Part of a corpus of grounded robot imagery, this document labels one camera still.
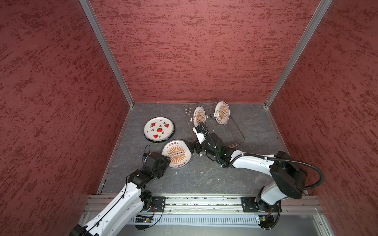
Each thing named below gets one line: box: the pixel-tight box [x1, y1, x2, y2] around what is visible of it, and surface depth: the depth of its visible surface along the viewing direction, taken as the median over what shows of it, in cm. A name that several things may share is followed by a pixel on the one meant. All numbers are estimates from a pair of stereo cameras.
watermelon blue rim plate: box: [143, 116, 176, 144], surface depth 102 cm
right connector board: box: [258, 215, 276, 229], surface depth 73 cm
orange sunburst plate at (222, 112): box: [214, 100, 231, 126], surface depth 106 cm
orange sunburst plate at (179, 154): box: [161, 139, 193, 170], surface depth 92 cm
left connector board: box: [134, 215, 154, 223], surface depth 74 cm
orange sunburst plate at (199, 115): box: [192, 105, 207, 127], surface depth 105 cm
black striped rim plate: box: [143, 116, 176, 144], surface depth 102 cm
